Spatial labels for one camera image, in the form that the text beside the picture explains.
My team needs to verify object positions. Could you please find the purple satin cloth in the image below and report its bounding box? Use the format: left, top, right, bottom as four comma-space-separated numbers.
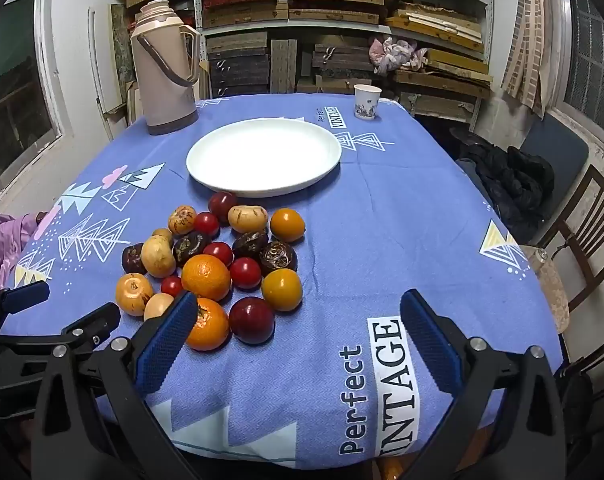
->
0, 212, 48, 288

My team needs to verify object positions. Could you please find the black jacket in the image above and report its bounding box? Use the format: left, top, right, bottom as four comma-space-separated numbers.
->
457, 137, 555, 241

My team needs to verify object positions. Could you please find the printed paper cup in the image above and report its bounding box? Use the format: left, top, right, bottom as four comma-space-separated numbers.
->
353, 83, 383, 121

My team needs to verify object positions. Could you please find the pink crumpled cloth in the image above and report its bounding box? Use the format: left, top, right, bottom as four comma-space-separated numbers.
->
368, 35, 428, 77

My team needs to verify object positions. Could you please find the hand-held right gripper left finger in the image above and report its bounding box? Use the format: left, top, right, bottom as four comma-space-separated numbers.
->
29, 290, 203, 480

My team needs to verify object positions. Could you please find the large orange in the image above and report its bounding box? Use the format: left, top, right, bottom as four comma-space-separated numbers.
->
182, 254, 232, 302

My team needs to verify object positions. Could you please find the dark blue cushioned chair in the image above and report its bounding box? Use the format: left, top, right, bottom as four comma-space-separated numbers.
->
517, 115, 590, 196

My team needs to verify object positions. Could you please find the dark water chestnut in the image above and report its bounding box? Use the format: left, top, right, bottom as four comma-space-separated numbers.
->
173, 231, 213, 267
121, 243, 148, 276

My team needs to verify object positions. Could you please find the white metal shelf rack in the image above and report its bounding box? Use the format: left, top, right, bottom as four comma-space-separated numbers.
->
192, 0, 495, 126

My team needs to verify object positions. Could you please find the striped orange pepino melon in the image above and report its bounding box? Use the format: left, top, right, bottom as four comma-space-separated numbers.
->
168, 205, 198, 236

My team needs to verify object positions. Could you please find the brown wooden chair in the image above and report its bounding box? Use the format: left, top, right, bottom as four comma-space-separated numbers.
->
537, 165, 604, 321

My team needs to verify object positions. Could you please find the large pale yellow pepino melon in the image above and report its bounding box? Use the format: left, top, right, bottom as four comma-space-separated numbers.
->
141, 235, 177, 279

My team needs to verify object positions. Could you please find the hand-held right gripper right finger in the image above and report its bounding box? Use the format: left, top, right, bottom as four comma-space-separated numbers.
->
399, 289, 568, 480

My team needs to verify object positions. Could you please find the green marbled panel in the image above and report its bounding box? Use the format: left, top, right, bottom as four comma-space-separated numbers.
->
111, 4, 135, 83

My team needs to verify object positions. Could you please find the blue printed tablecloth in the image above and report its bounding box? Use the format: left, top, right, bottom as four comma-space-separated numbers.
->
4, 94, 565, 463

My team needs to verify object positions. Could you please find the white framed window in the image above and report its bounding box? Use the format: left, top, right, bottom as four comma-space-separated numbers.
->
0, 0, 75, 201

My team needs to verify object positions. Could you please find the floral patterned cushion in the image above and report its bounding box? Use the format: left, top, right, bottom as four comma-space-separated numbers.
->
519, 245, 570, 333

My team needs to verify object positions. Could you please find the beige plaid curtain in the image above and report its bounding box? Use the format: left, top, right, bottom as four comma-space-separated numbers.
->
501, 0, 558, 118

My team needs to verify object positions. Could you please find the orange yellow tomato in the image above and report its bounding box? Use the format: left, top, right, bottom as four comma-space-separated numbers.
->
269, 208, 305, 243
261, 268, 303, 312

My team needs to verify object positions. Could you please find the dark red tomato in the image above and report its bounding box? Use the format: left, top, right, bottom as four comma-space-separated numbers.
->
208, 191, 239, 218
229, 296, 276, 345

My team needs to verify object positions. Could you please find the white oval plate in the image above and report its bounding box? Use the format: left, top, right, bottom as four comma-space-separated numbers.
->
185, 119, 343, 198

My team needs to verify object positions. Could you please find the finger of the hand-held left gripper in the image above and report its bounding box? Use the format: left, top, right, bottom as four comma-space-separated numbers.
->
0, 302, 122, 350
0, 280, 51, 333

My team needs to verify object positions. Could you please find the white panel door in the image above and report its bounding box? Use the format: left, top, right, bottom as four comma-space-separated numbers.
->
87, 7, 128, 141

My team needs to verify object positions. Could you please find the window with metal grille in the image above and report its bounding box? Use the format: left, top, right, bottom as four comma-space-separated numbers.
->
552, 0, 604, 141

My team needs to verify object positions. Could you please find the dark brown fruit pair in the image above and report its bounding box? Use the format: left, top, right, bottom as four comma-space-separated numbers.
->
258, 240, 298, 276
232, 230, 270, 259

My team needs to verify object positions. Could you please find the beige thermos flask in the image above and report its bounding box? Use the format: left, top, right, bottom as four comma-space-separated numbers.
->
130, 0, 203, 136

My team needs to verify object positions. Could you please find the small mandarin orange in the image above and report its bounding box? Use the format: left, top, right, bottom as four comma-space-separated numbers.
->
184, 297, 231, 352

